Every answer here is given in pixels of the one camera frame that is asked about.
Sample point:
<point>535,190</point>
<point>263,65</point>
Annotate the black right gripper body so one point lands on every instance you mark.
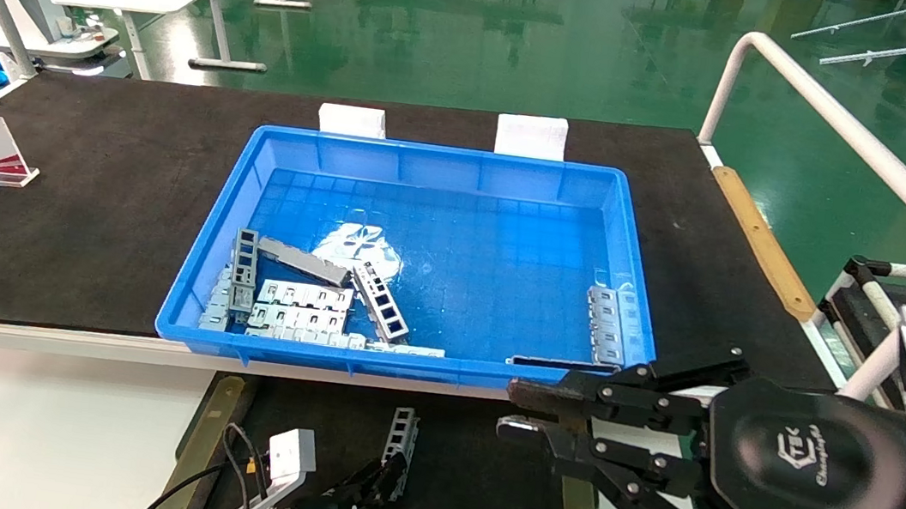
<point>807,471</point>

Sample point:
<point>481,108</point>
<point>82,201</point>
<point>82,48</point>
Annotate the flat slotted metal plate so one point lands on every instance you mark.
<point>301,296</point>
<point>298,319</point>

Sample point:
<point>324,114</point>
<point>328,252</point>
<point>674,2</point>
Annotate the black rack frame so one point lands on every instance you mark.
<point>859,268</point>

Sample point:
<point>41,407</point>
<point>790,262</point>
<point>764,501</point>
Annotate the wooden edge strip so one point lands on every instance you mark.
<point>765,245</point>

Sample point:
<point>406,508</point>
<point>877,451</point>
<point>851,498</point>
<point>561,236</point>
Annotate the grey perforated metal channel part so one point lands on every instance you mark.
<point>402,438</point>

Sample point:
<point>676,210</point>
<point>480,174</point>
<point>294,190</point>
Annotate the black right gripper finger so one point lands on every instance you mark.
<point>617,396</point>
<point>649,486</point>

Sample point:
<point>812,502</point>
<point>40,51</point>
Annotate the white paper label right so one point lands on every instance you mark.
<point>532,136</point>

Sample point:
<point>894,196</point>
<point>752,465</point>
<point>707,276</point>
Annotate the white tube railing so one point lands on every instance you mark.
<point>864,145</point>

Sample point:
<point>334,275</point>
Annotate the grey ladder-shaped metal part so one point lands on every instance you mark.
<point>245,264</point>

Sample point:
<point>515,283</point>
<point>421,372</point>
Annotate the blue plastic bin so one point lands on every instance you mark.
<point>510,210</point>

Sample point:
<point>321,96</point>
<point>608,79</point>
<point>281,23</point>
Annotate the plain grey metal bar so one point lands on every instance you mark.
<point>305,262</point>

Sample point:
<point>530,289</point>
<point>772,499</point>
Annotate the black flat container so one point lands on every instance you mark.
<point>477,482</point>

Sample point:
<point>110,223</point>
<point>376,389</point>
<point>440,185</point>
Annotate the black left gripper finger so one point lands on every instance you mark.
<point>366,482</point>
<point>396,481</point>

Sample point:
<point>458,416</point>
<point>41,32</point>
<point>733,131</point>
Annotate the white foam block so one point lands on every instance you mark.
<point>353,121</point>

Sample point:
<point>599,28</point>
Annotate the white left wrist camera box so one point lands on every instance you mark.
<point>292,455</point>

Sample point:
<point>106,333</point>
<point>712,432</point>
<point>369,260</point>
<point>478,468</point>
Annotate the grey notched metal bracket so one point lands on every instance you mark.
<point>604,325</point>

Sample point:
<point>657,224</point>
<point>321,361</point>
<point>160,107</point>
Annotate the stacked grey metal bracket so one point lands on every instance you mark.
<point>218,303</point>

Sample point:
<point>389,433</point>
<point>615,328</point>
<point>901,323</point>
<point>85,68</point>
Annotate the grey square-hole metal channel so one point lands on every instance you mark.
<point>382,305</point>

